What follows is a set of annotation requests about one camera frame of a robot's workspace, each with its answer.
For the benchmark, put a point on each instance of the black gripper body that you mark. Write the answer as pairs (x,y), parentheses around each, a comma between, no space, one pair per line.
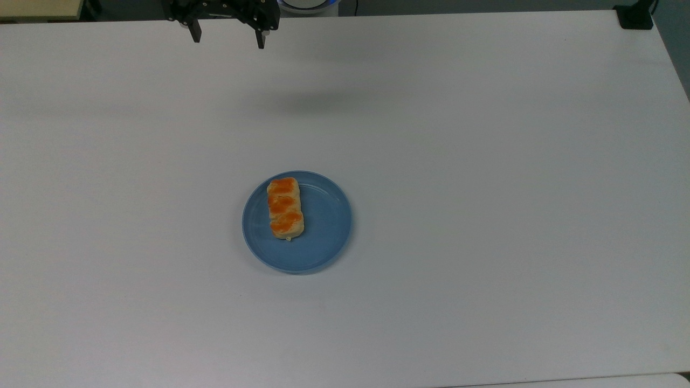
(223,8)

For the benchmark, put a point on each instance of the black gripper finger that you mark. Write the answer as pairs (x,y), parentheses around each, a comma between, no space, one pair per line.
(260,37)
(194,31)

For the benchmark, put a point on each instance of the glazed orange bread loaf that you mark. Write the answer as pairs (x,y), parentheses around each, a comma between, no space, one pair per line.
(285,208)

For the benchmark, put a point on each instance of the light wooden desk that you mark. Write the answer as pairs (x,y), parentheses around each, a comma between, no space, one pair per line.
(38,8)

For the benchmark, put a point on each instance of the blue round plate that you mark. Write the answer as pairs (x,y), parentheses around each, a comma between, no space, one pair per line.
(323,226)

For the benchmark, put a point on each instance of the white adjacent table edge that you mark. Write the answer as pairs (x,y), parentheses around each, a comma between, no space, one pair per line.
(593,381)

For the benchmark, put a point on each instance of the black table clamp mount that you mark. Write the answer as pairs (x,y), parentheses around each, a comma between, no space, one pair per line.
(635,16)

